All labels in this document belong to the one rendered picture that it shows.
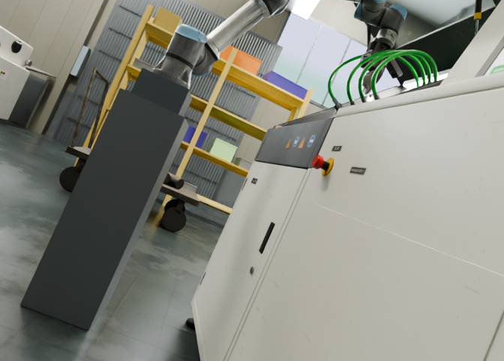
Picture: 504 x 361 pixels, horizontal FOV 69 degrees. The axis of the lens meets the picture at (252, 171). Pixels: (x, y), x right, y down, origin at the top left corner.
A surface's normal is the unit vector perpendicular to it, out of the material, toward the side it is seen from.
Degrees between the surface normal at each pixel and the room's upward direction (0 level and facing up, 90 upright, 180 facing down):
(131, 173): 90
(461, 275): 90
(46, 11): 90
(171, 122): 90
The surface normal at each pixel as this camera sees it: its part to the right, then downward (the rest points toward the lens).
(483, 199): -0.88, -0.40
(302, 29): 0.11, 0.01
